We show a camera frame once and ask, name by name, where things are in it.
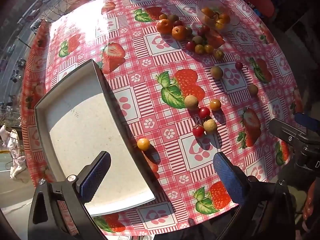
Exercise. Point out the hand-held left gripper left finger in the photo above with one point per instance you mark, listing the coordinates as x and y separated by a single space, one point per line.
97 172

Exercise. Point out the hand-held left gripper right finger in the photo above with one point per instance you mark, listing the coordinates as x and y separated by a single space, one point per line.
227 177

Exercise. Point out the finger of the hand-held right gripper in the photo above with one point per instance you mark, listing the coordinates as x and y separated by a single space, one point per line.
287 133
306 122

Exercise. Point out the brown longan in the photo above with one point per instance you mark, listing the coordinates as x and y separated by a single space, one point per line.
191 102
210 126
253 89
216 72

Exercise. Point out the grey rectangular tray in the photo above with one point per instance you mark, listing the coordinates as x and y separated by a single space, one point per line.
82 120

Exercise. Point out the red cherry tomato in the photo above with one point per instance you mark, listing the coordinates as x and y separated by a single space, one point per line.
206 28
190 45
239 65
178 23
200 32
198 130
204 112

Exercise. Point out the orange cherry tomato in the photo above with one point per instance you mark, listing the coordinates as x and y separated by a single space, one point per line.
163 16
215 104

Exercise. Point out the hanging pale garment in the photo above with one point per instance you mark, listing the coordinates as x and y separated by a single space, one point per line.
15 155

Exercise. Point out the striped yellow cherry tomato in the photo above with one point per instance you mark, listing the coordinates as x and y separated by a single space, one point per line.
218 54

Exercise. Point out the red strawberry print tablecloth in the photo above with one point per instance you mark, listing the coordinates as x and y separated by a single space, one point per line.
155 62

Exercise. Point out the red stool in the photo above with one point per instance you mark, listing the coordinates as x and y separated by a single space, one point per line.
260 3

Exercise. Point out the clear glass bowl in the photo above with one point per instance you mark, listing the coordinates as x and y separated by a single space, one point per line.
231 17

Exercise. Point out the olive green cherry tomato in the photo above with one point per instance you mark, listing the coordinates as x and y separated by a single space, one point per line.
197 39
189 30
173 18

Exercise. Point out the orange tangerine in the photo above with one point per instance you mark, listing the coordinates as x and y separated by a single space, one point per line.
164 26
179 32

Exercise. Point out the parked car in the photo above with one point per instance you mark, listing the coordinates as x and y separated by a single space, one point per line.
36 24

